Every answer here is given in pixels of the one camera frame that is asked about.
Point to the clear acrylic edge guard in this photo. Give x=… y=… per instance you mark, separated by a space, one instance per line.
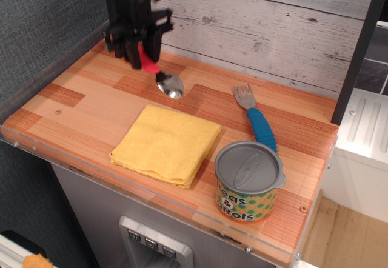
x=303 y=147

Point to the white toy sink drainboard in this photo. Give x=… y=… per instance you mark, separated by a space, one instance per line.
x=363 y=129

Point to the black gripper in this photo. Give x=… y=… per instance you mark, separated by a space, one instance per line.
x=137 y=22

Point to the dark grey right post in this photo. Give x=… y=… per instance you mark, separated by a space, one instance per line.
x=362 y=45

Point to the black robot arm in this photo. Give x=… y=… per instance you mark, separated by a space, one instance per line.
x=133 y=22

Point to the blue handled metal fork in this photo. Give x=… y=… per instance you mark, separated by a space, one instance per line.
x=261 y=128

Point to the yellow folded cloth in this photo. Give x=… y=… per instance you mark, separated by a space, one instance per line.
x=166 y=145

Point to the red handled metal spoon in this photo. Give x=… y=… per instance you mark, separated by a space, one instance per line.
x=169 y=84

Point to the peas and carrots toy can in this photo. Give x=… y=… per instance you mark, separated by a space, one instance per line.
x=248 y=177

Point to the silver dispenser panel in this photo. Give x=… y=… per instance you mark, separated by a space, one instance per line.
x=147 y=247

